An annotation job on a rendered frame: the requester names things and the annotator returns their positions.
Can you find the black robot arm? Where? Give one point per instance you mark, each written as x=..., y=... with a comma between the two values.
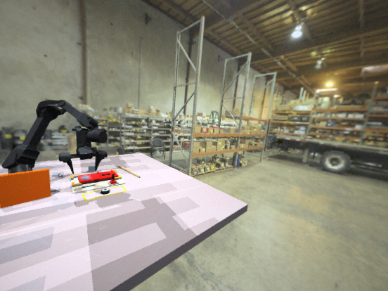
x=22, y=158

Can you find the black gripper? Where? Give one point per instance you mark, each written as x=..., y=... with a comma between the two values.
x=66, y=157

